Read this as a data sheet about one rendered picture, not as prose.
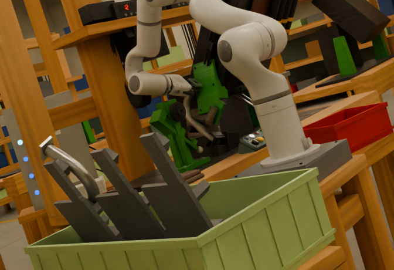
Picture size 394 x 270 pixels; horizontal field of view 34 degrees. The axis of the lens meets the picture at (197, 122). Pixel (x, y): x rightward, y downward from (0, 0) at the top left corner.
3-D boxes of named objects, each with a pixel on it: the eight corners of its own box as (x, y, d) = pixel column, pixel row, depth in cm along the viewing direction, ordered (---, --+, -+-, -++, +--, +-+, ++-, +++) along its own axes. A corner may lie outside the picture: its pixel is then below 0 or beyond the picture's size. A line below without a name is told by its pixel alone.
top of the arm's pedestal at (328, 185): (368, 165, 200) (364, 152, 199) (323, 200, 175) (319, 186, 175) (282, 178, 220) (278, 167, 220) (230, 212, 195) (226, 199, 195)
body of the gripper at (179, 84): (175, 84, 250) (194, 85, 258) (159, 70, 255) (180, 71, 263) (166, 100, 253) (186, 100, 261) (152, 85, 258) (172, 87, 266)
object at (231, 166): (386, 119, 311) (377, 89, 310) (185, 242, 201) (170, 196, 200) (360, 124, 321) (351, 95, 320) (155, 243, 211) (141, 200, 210)
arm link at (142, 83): (148, 90, 257) (163, 98, 251) (122, 88, 247) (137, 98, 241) (154, 70, 254) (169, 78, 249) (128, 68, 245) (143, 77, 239)
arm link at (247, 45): (299, 90, 194) (275, 14, 193) (254, 107, 184) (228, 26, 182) (273, 97, 204) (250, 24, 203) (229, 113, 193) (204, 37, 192)
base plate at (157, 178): (333, 108, 305) (332, 104, 305) (182, 185, 225) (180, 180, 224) (263, 124, 334) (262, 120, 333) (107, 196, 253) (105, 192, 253)
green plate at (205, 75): (232, 109, 265) (225, 59, 268) (219, 109, 259) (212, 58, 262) (212, 114, 273) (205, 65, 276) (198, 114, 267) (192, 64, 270)
